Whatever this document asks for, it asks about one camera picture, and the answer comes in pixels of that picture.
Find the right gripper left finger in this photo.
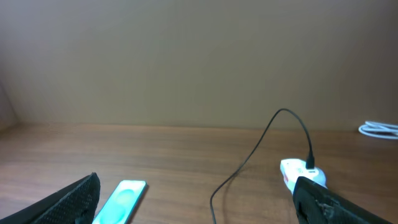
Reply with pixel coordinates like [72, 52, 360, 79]
[1, 172, 101, 224]

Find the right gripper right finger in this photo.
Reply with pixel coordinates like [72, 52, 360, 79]
[293, 177, 391, 224]

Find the blue Galaxy smartphone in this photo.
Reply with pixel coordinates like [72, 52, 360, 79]
[92, 180, 147, 224]

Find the black charger cable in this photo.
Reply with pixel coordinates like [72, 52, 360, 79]
[210, 108, 315, 224]

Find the white power strip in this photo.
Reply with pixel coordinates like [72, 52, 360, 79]
[280, 159, 315, 193]

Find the white cables top corner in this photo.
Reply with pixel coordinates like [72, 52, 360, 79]
[358, 120, 398, 140]

